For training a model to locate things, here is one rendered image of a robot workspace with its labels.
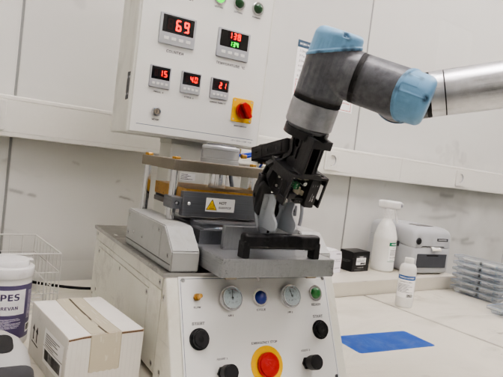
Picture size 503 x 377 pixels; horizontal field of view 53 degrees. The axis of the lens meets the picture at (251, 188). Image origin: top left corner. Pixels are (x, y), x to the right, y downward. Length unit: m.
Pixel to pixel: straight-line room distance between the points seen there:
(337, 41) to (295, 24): 1.06
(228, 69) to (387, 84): 0.55
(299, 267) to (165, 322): 0.23
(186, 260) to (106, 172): 0.67
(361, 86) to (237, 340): 0.45
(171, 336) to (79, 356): 0.13
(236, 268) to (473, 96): 0.45
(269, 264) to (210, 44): 0.57
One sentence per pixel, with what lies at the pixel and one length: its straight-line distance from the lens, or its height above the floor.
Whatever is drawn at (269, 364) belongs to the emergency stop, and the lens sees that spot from 0.89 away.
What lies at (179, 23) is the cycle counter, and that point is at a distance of 1.17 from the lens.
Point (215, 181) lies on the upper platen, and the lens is 1.04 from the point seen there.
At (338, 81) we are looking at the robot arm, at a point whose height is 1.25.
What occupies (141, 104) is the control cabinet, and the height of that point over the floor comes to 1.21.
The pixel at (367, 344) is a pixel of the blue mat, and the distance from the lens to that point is 1.21.
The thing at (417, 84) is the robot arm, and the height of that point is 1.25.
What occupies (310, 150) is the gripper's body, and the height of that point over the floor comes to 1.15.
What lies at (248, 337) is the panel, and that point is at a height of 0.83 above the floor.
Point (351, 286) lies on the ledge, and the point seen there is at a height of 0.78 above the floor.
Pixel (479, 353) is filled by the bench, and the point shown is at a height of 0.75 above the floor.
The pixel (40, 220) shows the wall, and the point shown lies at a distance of 1.43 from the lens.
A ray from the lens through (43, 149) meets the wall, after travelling 1.41.
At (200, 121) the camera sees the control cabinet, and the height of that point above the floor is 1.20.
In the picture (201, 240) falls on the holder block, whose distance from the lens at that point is 0.89.
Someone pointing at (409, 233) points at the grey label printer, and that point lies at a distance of 1.89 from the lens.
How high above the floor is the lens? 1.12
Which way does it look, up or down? 3 degrees down
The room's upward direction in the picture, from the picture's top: 7 degrees clockwise
